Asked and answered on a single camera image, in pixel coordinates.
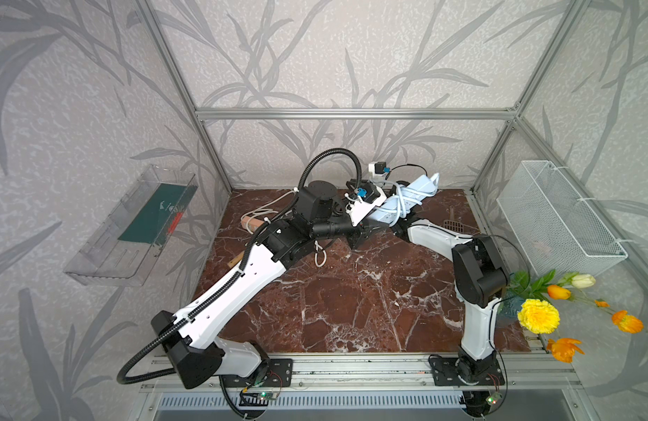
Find cream white extension cord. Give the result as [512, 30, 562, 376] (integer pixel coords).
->
[241, 188, 328, 268]

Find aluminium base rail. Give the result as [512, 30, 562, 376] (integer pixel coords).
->
[139, 351, 583, 393]

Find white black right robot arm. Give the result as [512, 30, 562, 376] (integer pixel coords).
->
[392, 219, 509, 387]

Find white wire mesh basket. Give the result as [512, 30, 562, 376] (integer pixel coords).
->
[497, 161, 628, 276]

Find artificial flower bouquet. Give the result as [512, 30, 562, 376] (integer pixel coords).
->
[497, 269, 648, 368]

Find green card in bin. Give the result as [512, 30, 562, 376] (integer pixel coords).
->
[119, 183, 187, 247]

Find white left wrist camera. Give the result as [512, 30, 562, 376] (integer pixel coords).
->
[345, 184, 387, 226]

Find black corrugated cable conduit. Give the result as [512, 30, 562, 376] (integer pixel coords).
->
[115, 146, 364, 386]

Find light blue power strip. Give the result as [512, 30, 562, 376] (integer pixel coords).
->
[367, 173, 440, 226]

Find pink power strip block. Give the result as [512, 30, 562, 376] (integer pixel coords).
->
[241, 216, 264, 233]

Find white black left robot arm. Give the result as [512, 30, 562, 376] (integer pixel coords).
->
[152, 181, 386, 389]

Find clear plastic wall bin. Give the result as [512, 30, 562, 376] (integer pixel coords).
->
[64, 164, 199, 287]

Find beige plastic litter scoop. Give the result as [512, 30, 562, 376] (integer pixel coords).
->
[443, 219, 466, 234]

